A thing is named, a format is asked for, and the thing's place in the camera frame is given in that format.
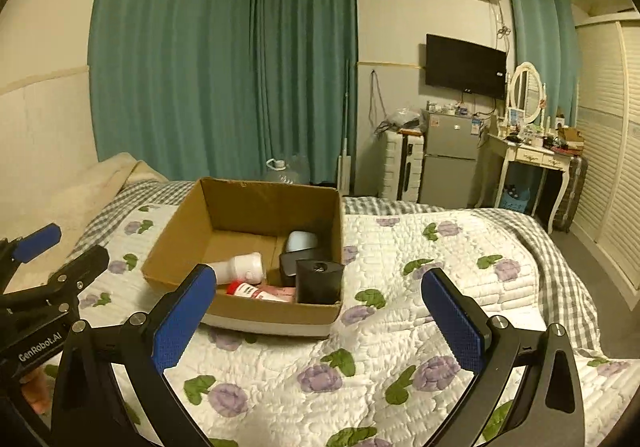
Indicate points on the red rose-embossed case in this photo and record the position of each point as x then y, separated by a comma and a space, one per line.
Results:
280, 294

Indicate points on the white oval mirror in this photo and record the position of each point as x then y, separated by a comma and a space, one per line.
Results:
525, 92

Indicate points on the wide green curtain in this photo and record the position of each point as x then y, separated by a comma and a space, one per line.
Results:
210, 67

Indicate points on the white plastic bottle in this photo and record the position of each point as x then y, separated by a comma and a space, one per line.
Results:
240, 267

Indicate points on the narrow green curtain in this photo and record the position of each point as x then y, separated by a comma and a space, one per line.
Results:
545, 47

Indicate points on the white dressing table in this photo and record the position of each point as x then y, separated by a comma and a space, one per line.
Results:
530, 154

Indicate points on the clear plastic bag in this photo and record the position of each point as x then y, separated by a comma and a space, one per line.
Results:
402, 118

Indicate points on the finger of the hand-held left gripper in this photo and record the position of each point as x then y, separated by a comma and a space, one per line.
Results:
80, 267
37, 242

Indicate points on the cream padded jacket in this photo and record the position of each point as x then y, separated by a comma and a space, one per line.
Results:
60, 207

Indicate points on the grey small fridge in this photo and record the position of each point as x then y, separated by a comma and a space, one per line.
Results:
450, 157

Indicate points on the floral quilted bedspread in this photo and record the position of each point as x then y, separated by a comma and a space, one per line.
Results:
555, 272

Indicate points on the white mop pole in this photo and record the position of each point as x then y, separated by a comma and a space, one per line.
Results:
345, 167

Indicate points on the black rounded case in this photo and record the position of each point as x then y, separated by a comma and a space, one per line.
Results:
290, 269

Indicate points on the red-capped white tube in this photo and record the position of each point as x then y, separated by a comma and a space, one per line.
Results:
245, 291

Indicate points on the cardboard box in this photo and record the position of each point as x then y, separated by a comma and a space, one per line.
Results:
235, 234

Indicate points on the white louvred wardrobe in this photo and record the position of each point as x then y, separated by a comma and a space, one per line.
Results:
610, 152

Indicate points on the black wall television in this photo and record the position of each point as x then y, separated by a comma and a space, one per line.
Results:
465, 67

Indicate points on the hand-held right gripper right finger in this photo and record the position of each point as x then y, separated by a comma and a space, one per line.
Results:
452, 322

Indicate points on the blue basket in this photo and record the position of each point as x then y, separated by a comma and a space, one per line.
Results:
515, 199

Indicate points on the white floral quilt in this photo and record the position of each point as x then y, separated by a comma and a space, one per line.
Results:
380, 367

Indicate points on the clear water jug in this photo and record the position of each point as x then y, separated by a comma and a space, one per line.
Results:
287, 172

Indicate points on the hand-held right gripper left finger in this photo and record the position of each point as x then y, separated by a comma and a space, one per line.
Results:
182, 322

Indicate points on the pale rounded case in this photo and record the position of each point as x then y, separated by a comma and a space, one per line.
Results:
302, 242

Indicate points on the black square box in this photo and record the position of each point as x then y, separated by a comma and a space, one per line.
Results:
320, 282

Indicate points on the white ribbed suitcase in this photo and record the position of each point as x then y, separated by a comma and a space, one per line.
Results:
400, 167

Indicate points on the dark checked suitcase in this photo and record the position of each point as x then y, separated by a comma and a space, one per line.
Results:
572, 192

